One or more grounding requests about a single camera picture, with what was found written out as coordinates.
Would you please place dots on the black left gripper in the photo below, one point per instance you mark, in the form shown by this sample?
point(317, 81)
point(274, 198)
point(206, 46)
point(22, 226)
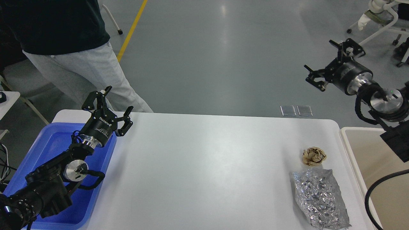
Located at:
point(100, 127)

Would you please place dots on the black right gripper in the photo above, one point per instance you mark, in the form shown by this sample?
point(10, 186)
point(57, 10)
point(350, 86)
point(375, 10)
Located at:
point(346, 76)

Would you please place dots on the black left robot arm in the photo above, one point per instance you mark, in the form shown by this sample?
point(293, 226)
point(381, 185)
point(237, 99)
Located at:
point(50, 186)

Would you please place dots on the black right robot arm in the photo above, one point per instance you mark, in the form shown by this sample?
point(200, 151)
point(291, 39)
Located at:
point(385, 108)

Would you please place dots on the standing person grey trousers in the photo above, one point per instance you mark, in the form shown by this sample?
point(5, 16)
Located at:
point(67, 42)

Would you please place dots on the right metal floor plate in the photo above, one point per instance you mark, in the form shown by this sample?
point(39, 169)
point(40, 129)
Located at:
point(304, 111)

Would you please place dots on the blue plastic bin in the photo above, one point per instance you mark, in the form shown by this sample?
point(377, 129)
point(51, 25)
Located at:
point(54, 139)

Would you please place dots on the white rolling chair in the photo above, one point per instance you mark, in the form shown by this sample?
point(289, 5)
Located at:
point(390, 15)

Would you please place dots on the white chair leg with caster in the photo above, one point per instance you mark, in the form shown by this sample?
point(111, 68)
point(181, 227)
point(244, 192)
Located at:
point(103, 6)

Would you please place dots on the crumpled brown paper ball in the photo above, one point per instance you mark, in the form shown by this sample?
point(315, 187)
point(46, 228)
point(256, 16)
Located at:
point(313, 156)

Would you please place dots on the beige plastic bin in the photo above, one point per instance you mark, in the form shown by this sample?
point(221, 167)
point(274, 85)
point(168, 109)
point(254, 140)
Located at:
point(371, 159)

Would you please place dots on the white side table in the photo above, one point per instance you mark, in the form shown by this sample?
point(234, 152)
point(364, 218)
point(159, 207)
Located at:
point(8, 99)

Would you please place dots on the crumpled silver foil bag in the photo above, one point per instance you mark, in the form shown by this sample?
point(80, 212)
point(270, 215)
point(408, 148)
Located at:
point(319, 197)

